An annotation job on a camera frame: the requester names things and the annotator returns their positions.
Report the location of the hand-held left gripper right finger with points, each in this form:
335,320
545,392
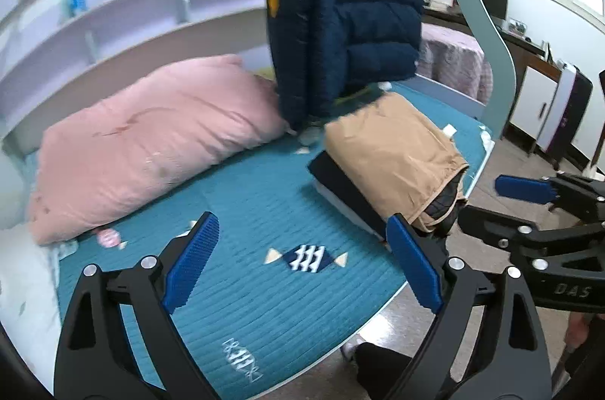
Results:
416,263

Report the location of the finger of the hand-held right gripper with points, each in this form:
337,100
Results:
491,222
522,188

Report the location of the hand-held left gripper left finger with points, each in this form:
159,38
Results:
194,258

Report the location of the tan jacket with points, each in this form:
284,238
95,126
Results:
392,144

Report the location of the person's right hand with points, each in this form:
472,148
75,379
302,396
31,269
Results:
575,328

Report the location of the dark cabinet with white door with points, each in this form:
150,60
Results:
534,97

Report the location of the teal quilted bed mat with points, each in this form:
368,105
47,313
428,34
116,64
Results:
283,310

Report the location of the white shoe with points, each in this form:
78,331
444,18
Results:
350,348

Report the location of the black folded garment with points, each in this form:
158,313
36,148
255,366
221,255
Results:
340,182

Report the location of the person's black trouser leg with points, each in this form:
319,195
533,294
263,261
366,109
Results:
383,374

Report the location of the pink duvet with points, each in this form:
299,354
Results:
142,135

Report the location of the pink patterned bedspread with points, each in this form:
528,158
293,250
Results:
453,59

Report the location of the small grey cloth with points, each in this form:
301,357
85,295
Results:
309,135

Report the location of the white pillow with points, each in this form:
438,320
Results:
23,296

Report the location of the navy and yellow puffer jacket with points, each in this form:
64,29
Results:
368,17

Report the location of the lavender headboard shelf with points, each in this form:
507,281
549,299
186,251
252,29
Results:
142,26

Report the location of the small blue item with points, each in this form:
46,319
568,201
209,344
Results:
75,2

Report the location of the white cabinet with dark frame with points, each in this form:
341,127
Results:
567,111

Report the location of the teal curved bed post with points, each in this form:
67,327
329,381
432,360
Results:
482,26

